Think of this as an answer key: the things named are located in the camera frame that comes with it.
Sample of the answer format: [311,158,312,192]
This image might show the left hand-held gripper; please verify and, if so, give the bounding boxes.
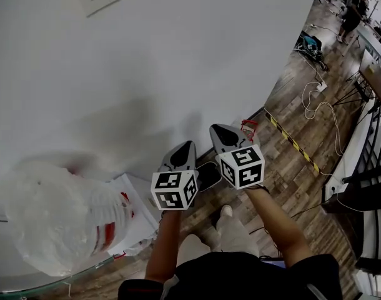
[151,140,200,212]

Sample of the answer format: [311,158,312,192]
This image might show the yellow black floor tape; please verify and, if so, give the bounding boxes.
[264,111,321,176]

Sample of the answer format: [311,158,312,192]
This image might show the white power cable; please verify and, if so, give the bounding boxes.
[302,81,346,176]

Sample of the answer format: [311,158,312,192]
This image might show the black stair railing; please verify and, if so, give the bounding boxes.
[321,100,381,296]

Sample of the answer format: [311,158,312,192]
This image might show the person's left forearm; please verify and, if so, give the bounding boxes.
[144,209,182,283]

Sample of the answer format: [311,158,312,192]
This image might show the clear water jug red label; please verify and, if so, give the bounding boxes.
[4,159,131,278]

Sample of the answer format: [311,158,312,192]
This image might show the grey table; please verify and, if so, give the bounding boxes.
[355,23,381,65]

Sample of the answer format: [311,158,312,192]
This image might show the white water dispenser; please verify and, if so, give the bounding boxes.
[107,172,160,256]

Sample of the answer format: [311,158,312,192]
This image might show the wooden table black legs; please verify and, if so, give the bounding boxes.
[332,48,381,109]

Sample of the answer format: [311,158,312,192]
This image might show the person's black shirt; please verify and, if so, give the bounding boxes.
[117,251,344,300]

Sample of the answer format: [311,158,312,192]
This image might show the person's right forearm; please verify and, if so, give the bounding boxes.
[245,184,312,268]

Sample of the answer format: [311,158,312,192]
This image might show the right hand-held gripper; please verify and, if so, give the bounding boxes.
[209,122,265,191]

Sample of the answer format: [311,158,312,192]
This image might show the blue waist pouch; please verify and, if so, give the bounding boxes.
[259,256,285,268]

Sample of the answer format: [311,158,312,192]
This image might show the person's beige trousers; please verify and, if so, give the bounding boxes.
[177,212,260,259]

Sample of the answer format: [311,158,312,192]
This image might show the black bag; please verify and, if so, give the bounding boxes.
[295,31,324,59]

